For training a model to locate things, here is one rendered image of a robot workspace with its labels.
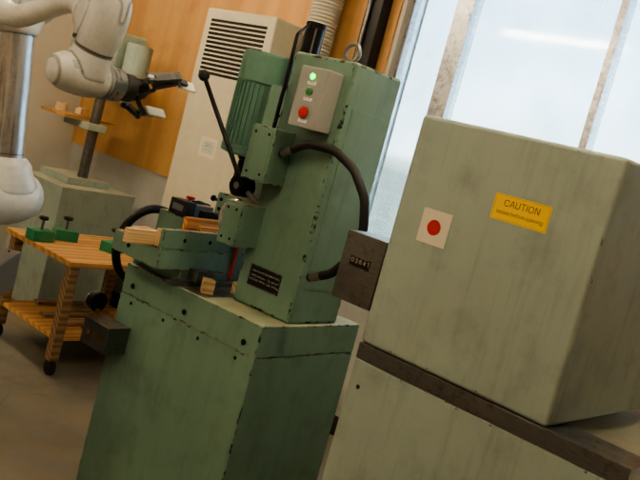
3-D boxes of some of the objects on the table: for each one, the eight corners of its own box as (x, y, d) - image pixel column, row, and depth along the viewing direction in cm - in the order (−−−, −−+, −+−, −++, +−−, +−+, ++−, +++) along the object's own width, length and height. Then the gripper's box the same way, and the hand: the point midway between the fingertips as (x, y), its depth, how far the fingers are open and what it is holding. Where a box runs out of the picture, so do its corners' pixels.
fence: (294, 257, 277) (298, 241, 276) (298, 258, 276) (302, 243, 275) (157, 247, 229) (162, 228, 229) (161, 249, 228) (166, 229, 228)
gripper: (95, 122, 226) (155, 135, 243) (151, 70, 213) (210, 88, 230) (89, 99, 229) (149, 113, 245) (144, 47, 216) (203, 66, 233)
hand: (176, 100), depth 237 cm, fingers open, 13 cm apart
